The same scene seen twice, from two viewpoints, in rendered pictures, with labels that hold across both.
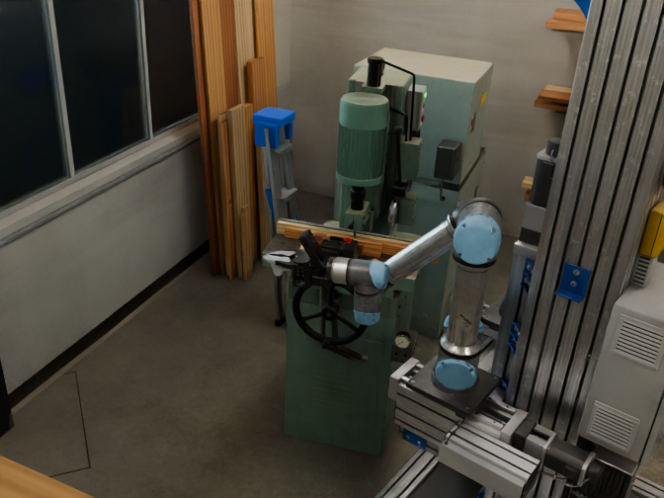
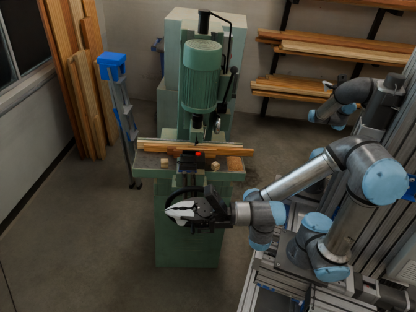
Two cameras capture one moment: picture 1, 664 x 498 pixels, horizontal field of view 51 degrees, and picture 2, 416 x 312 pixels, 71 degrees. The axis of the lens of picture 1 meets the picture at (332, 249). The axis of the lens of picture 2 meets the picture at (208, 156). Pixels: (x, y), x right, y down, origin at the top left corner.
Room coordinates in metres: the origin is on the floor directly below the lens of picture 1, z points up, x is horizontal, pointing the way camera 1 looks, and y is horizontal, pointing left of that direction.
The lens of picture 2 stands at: (1.18, 0.30, 1.89)
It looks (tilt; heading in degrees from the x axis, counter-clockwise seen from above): 37 degrees down; 340
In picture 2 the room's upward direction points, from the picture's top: 7 degrees clockwise
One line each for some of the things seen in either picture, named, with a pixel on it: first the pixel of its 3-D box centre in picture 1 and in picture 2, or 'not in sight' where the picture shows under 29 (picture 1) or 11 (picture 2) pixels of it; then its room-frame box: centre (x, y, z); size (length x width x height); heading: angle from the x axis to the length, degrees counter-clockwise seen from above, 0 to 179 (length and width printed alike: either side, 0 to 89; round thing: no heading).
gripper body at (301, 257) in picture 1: (313, 269); (214, 215); (1.74, 0.05, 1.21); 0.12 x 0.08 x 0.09; 76
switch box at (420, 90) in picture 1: (415, 107); (225, 48); (2.75, -0.30, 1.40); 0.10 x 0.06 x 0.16; 167
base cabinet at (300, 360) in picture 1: (351, 342); (189, 203); (2.59, -0.11, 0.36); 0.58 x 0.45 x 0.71; 167
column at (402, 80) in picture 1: (373, 161); (197, 88); (2.75, -0.15, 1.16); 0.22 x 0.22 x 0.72; 77
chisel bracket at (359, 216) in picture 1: (358, 216); (196, 132); (2.49, -0.09, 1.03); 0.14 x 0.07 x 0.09; 167
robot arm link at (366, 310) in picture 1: (368, 300); (260, 229); (1.72, -0.11, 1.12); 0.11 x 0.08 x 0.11; 167
